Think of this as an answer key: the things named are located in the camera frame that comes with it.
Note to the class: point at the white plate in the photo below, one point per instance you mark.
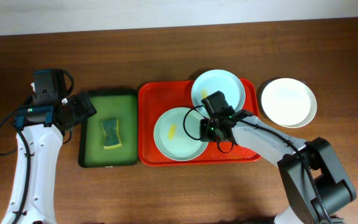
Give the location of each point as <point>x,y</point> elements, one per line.
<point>288,102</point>

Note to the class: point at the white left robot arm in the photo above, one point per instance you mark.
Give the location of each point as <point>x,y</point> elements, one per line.
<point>39,133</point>

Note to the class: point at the light blue plate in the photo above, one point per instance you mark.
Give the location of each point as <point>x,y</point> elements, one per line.
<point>219,80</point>
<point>172,140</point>

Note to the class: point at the green tray with black rim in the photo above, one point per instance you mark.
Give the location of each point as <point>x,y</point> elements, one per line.
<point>110,104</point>

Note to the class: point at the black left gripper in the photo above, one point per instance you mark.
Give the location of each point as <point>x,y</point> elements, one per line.
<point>84,106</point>

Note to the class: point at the red plastic tray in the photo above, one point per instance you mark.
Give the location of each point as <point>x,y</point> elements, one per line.
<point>154,99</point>

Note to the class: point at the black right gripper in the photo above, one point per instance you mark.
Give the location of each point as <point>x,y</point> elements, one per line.
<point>207,129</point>

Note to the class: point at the green and yellow sponge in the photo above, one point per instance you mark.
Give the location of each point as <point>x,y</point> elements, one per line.
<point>111,133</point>

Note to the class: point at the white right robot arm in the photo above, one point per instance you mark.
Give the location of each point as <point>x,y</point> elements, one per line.
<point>315,182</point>

